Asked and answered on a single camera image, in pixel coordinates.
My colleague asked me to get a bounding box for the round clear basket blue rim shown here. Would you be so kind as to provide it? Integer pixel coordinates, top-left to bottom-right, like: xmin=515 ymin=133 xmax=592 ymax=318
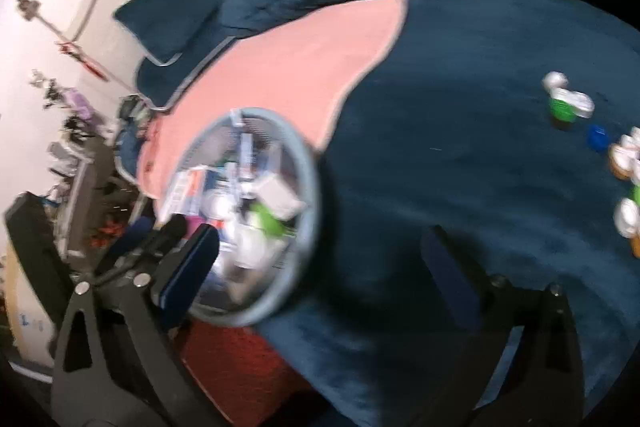
xmin=162 ymin=107 xmax=322 ymax=328

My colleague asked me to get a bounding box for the dark blue plush blanket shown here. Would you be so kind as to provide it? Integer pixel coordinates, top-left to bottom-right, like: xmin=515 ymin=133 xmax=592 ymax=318
xmin=252 ymin=0 xmax=640 ymax=427

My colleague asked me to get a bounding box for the blue bottle cap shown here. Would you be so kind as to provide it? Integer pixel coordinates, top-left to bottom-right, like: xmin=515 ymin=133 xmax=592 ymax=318
xmin=586 ymin=125 xmax=611 ymax=152

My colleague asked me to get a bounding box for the red rug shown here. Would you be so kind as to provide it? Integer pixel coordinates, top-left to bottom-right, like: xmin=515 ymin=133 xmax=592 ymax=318
xmin=177 ymin=319 xmax=321 ymax=427

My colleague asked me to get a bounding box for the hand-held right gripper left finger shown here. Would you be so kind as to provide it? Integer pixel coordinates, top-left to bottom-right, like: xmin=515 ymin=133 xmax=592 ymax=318
xmin=50 ymin=223 xmax=226 ymax=427

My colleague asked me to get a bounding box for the white box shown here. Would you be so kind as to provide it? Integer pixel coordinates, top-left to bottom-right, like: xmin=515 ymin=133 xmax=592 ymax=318
xmin=255 ymin=174 xmax=307 ymax=222

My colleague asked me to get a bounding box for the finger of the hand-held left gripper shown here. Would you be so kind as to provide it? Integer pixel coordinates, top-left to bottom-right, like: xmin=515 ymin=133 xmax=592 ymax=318
xmin=96 ymin=215 xmax=154 ymax=282
xmin=151 ymin=213 xmax=190 ymax=259

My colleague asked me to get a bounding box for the thin rod with red ornament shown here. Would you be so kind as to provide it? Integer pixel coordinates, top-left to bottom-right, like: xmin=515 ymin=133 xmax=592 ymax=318
xmin=15 ymin=0 xmax=138 ymax=94

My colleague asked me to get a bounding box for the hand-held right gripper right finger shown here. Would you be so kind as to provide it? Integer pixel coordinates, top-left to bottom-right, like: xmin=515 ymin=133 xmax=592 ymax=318
xmin=420 ymin=224 xmax=586 ymax=427

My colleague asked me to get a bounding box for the cluttered shelf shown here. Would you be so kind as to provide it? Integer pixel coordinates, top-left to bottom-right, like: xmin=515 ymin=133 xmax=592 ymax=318
xmin=30 ymin=69 xmax=156 ymax=263

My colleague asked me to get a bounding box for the pink blanket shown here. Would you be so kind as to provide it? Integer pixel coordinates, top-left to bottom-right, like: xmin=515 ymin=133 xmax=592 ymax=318
xmin=137 ymin=0 xmax=411 ymax=218

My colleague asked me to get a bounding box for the green cap bottle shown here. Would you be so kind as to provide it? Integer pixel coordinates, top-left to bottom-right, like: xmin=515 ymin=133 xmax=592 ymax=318
xmin=547 ymin=96 xmax=576 ymax=131

